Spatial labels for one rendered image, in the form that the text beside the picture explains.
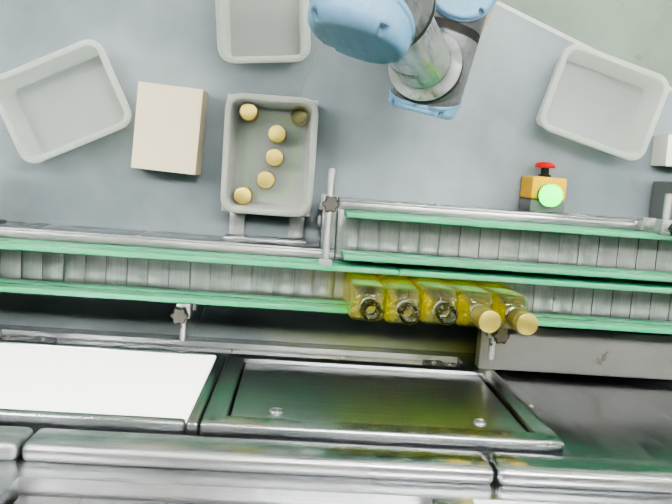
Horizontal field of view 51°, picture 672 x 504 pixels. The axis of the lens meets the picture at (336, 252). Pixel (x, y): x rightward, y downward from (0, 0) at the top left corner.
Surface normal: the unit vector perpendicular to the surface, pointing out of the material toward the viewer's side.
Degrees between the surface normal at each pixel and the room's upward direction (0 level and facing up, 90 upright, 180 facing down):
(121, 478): 90
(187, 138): 0
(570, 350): 0
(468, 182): 0
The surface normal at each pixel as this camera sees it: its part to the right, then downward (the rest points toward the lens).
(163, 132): 0.05, 0.11
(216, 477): 0.07, -0.99
